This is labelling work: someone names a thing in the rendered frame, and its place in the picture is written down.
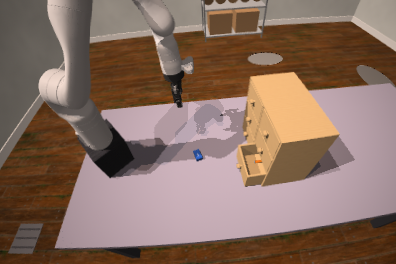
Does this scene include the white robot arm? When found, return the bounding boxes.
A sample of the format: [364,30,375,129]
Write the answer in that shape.
[39,0,194,150]

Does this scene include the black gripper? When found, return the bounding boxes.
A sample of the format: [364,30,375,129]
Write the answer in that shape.
[163,70,184,108]

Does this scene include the tan wooden chest of drawers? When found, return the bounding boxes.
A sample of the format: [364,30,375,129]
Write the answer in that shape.
[249,72,340,187]

